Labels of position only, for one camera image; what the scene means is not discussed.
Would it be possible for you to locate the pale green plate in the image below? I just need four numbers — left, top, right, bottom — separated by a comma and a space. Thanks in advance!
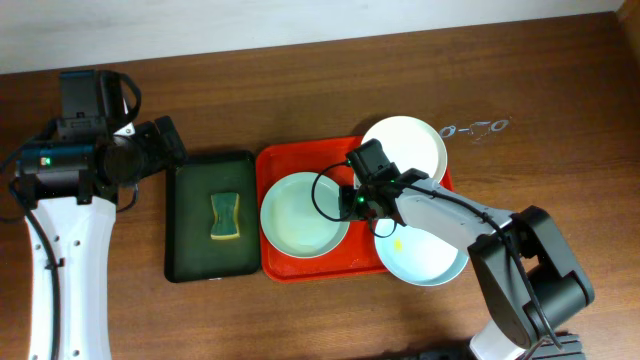
260, 172, 349, 259

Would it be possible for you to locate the dark green tray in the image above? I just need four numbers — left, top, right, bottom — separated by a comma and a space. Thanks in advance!
164, 150, 261, 283

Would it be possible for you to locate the red plastic tray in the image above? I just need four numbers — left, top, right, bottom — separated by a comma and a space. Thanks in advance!
255, 134, 456, 284

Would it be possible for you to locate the light blue plate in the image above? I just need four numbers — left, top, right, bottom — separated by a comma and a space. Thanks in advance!
374, 219, 469, 287

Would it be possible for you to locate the green yellow sponge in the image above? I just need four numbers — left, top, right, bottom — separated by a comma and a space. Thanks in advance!
210, 192, 240, 240

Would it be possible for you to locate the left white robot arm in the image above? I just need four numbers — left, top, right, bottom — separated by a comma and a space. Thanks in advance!
9, 70, 188, 359

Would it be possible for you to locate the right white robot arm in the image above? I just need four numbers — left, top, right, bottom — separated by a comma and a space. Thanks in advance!
338, 139, 595, 359

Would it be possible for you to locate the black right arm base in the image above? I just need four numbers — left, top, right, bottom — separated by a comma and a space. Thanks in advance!
396, 333, 586, 360

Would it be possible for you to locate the white cream plate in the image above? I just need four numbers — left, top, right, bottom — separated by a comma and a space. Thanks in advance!
361, 116, 448, 181

